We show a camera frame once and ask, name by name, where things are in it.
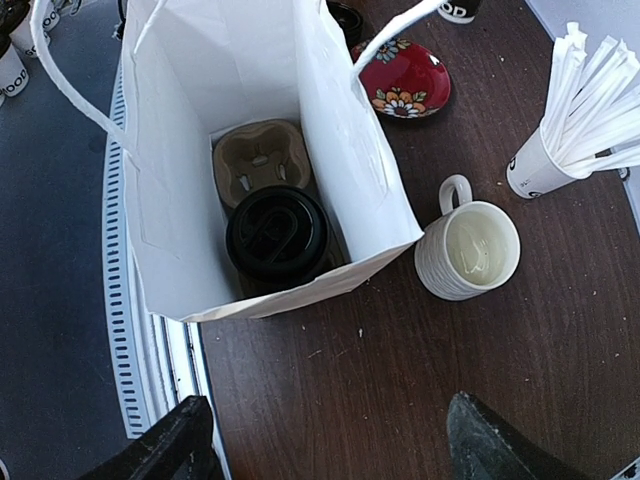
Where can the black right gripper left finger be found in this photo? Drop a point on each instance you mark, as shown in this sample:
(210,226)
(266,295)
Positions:
(178,446)

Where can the bundle of white wrapped straws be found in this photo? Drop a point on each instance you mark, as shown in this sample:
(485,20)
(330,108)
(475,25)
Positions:
(591,118)

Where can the cardboard cup carrier tray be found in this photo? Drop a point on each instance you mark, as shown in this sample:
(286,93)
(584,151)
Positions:
(278,234)

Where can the stack of paper cups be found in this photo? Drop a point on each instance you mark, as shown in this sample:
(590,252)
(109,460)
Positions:
(16,41)

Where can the aluminium front rail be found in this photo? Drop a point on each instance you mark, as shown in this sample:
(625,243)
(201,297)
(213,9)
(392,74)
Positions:
(157,361)

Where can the brown paper bag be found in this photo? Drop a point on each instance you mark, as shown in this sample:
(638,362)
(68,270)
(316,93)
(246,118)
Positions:
(218,93)

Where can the red floral plate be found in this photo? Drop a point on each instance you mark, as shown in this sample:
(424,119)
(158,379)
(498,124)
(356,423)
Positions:
(405,80)

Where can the paper cup holding straws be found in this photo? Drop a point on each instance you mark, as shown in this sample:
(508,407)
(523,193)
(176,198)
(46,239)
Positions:
(533,172)

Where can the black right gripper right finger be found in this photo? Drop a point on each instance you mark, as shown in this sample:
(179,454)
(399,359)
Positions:
(483,445)

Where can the cream ceramic mug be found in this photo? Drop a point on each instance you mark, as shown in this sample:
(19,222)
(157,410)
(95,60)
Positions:
(472,248)

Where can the stack of black lids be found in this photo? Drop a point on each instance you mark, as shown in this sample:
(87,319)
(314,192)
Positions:
(349,19)

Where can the black white paper cup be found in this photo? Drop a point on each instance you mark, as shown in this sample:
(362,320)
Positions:
(459,11)
(277,235)

